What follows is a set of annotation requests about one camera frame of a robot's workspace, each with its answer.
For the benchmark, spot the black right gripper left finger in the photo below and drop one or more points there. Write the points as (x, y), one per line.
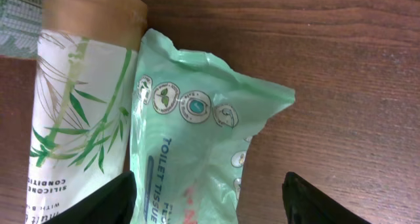
(113, 203)

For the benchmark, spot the mint green wipes pack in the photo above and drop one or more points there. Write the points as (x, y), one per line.
(193, 119)

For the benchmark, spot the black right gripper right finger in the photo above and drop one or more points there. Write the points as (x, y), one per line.
(305, 204)

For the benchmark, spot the white cream tube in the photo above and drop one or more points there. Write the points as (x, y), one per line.
(86, 59)

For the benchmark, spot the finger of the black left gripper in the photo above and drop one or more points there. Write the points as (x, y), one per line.
(20, 27)

